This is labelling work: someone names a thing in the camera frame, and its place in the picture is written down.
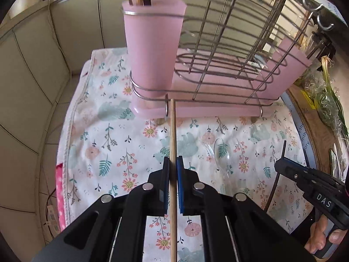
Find clear plastic spoon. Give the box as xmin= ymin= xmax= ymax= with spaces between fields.
xmin=202 ymin=138 xmax=238 ymax=197

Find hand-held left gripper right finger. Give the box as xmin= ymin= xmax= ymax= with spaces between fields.
xmin=177 ymin=155 xmax=317 ymax=262

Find dark brown chopstick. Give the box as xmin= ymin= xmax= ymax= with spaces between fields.
xmin=264 ymin=140 xmax=287 ymax=212

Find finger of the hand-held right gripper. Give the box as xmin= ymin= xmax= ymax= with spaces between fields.
xmin=282 ymin=156 xmax=346 ymax=189
xmin=274 ymin=160 xmax=317 ymax=195

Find white power strip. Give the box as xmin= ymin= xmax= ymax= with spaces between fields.
xmin=44 ymin=205 xmax=60 ymax=234

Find brown cardboard sheet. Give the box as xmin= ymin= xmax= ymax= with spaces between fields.
xmin=287 ymin=84 xmax=344 ymax=175

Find plastic bag of greens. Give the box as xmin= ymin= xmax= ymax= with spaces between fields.
xmin=297 ymin=68 xmax=347 ymax=131

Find grey kitchen counter cabinet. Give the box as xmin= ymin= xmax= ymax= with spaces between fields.
xmin=0 ymin=0 xmax=128 ymax=213

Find metal storage shelf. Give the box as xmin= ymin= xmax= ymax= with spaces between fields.
xmin=281 ymin=0 xmax=349 ymax=186

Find pink plastic utensil cup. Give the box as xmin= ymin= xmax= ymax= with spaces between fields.
xmin=121 ymin=0 xmax=187 ymax=100

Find metal wire dish rack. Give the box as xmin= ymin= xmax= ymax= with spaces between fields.
xmin=121 ymin=0 xmax=334 ymax=124

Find green onions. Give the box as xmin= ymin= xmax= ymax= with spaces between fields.
xmin=320 ymin=56 xmax=349 ymax=140

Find pink dotted towel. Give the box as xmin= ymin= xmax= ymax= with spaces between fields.
xmin=55 ymin=162 xmax=68 ymax=231

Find person's right hand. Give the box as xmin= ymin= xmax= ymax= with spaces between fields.
xmin=305 ymin=215 xmax=349 ymax=254

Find pink plastic drip tray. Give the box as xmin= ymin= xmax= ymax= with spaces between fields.
xmin=131 ymin=72 xmax=281 ymax=119

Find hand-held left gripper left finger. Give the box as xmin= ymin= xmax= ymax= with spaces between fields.
xmin=31 ymin=155 xmax=171 ymax=262

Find thin wall cable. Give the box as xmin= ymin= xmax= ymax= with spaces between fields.
xmin=42 ymin=0 xmax=72 ymax=82

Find floral printed cloth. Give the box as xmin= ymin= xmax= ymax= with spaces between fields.
xmin=58 ymin=48 xmax=314 ymax=262

